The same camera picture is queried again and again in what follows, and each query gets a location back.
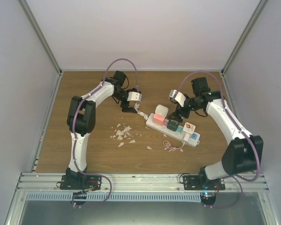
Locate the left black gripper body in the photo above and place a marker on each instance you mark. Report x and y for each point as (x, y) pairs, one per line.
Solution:
(118, 95)

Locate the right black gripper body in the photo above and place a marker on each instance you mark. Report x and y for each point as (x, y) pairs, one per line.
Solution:
(186, 114)

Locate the green dragon cube adapter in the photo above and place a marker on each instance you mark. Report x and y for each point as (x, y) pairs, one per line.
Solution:
(172, 125)

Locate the white cube adapter red print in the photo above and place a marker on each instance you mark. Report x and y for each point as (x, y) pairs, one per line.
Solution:
(188, 130)

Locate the white rounded square adapter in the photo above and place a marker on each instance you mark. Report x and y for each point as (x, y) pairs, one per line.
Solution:
(161, 110)

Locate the pink cube socket adapter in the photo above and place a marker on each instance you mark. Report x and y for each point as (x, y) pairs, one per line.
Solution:
(158, 119)

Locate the white power strip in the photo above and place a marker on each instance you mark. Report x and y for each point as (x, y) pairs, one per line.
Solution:
(179, 134)

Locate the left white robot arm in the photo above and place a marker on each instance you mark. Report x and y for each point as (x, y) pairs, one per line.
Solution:
(81, 117)

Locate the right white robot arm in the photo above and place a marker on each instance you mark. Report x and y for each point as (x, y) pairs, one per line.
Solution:
(244, 150)

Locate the white usb charger plug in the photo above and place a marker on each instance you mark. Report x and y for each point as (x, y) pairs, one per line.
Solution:
(185, 138)

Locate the white paper scrap pile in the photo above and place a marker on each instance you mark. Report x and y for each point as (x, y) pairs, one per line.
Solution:
(123, 135)

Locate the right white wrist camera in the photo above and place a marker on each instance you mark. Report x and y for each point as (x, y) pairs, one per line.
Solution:
(177, 97)

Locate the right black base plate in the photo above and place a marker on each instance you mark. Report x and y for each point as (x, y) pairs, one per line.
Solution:
(199, 182)

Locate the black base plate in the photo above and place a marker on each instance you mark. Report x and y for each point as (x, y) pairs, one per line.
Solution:
(80, 182)
(199, 182)

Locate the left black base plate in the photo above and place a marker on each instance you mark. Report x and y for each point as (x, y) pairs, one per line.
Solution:
(80, 182)

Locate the aluminium front rail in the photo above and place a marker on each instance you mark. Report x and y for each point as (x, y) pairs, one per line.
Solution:
(127, 182)

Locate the left aluminium frame post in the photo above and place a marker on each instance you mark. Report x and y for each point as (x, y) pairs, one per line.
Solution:
(31, 18)

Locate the aluminium frame post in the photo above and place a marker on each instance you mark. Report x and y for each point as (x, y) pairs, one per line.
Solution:
(31, 18)
(245, 33)

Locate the grey slotted cable duct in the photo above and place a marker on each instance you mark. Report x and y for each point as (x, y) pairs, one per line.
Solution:
(116, 197)

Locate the right aluminium frame post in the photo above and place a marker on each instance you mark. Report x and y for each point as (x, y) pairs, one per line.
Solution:
(245, 33)

